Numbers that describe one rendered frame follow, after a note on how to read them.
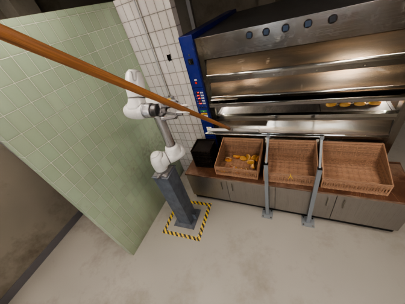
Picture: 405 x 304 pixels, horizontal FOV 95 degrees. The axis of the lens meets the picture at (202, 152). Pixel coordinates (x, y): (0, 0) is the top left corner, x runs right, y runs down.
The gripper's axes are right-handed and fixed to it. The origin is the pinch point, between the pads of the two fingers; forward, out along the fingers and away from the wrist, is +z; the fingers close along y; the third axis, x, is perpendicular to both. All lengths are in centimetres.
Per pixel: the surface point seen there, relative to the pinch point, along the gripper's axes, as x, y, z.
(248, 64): -103, -67, 13
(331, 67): -110, -58, 87
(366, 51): -102, -64, 109
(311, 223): -173, 107, 89
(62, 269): -69, 202, -221
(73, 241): -95, 179, -242
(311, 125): -152, -11, 79
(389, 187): -134, 48, 142
